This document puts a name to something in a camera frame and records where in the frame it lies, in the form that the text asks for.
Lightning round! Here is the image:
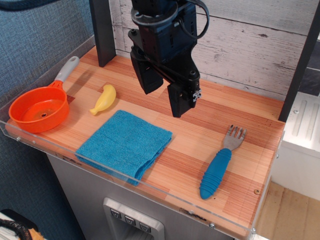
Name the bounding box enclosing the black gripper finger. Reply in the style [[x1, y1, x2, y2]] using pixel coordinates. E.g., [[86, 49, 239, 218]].
[[130, 47, 164, 95], [167, 83, 197, 118]]

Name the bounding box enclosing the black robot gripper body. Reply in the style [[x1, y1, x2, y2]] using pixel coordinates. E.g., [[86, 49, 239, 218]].
[[127, 4, 202, 101]]

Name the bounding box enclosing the yellow toy banana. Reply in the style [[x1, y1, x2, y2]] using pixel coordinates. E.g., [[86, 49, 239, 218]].
[[89, 84, 117, 116]]

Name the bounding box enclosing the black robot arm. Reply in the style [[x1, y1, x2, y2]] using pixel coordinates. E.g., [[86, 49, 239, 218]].
[[128, 0, 201, 118]]

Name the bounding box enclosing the folded blue cloth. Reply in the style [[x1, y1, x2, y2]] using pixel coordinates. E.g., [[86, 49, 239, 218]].
[[76, 110, 173, 186]]

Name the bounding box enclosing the grey toy fridge cabinet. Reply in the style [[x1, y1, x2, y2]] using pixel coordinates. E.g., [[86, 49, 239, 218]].
[[48, 155, 231, 240]]

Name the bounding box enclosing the white cabinet at right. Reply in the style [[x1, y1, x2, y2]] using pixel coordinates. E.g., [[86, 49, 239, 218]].
[[271, 92, 320, 200]]

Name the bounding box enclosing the silver dispenser panel with buttons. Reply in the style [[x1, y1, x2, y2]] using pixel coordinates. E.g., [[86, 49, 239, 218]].
[[103, 197, 165, 240]]

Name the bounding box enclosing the clear acrylic table guard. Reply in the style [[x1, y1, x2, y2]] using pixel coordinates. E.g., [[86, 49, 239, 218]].
[[5, 48, 284, 240]]

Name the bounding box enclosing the dark grey left post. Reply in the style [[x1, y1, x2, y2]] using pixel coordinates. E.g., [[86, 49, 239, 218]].
[[89, 0, 117, 67]]

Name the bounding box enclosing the dark grey post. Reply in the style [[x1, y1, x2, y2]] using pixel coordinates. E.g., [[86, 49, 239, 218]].
[[89, 0, 117, 67], [278, 1, 320, 123]]

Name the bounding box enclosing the fork with blue handle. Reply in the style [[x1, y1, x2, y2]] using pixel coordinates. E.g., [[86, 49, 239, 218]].
[[199, 125, 247, 200]]

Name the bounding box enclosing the dark grey right post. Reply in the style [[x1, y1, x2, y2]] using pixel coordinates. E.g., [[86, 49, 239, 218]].
[[278, 1, 320, 123]]

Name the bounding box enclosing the orange pot with grey handle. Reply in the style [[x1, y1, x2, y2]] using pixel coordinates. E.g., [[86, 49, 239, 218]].
[[8, 56, 80, 133]]

